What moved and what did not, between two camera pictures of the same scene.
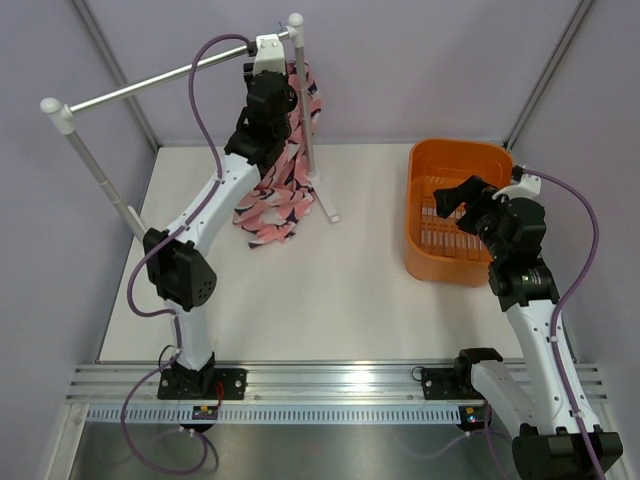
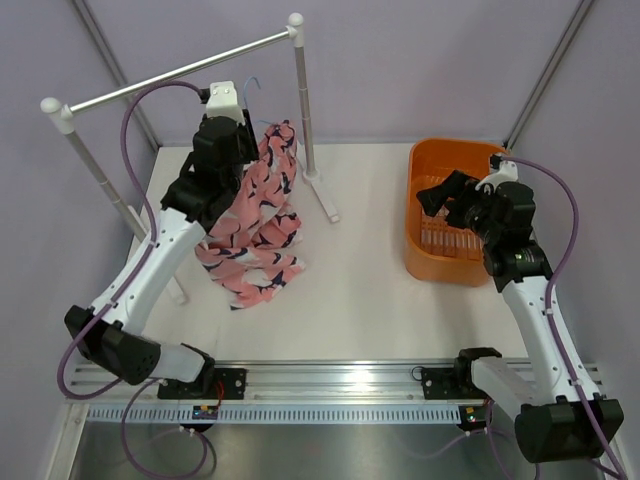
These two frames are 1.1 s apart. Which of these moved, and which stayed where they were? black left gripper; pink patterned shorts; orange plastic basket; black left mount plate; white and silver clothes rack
Moved: pink patterned shorts; black left gripper
Stayed: orange plastic basket; white and silver clothes rack; black left mount plate
